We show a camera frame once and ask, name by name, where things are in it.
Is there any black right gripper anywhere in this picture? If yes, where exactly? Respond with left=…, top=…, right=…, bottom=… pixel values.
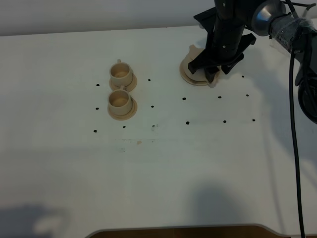
left=188, top=0, right=256, bottom=83

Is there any beige teapot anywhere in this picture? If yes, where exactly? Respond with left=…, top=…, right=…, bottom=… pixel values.
left=189, top=45, right=221, bottom=88

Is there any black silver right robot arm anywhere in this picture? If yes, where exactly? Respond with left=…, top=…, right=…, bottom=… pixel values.
left=188, top=0, right=317, bottom=122

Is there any beige teapot saucer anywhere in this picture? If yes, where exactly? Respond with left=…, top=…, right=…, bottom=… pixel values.
left=179, top=57, right=209, bottom=86

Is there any beige rear saucer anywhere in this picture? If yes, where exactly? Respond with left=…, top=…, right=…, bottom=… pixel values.
left=109, top=74, right=137, bottom=92

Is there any beige rear teacup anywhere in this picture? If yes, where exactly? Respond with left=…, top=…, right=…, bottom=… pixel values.
left=109, top=59, right=133, bottom=87

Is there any beige teacup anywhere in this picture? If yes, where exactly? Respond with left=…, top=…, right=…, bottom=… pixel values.
left=109, top=59, right=133, bottom=87
left=108, top=86, right=132, bottom=117

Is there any beige front teacup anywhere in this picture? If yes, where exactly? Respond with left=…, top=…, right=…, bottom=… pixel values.
left=108, top=86, right=132, bottom=117

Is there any beige front saucer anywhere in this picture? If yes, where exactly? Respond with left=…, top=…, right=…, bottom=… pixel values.
left=107, top=98, right=137, bottom=120

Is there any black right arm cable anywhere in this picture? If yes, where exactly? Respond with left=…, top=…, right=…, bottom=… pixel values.
left=279, top=0, right=317, bottom=238

